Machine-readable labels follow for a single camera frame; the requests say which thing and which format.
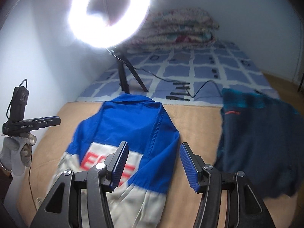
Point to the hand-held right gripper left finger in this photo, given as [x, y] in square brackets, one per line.
[121, 166]

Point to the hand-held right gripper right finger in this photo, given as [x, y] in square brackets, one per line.
[187, 166]

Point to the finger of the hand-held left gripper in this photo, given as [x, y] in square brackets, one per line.
[47, 121]

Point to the blue and grey jacket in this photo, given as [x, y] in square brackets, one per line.
[133, 123]

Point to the person's left hand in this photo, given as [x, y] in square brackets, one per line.
[13, 152]

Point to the dark teal sweater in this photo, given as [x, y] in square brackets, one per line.
[256, 135]

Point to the black tripod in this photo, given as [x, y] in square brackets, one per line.
[124, 76]

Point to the blue checked bed sheet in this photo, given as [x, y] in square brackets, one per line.
[204, 71]

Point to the folded patterned blanket pile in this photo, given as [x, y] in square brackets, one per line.
[175, 30]

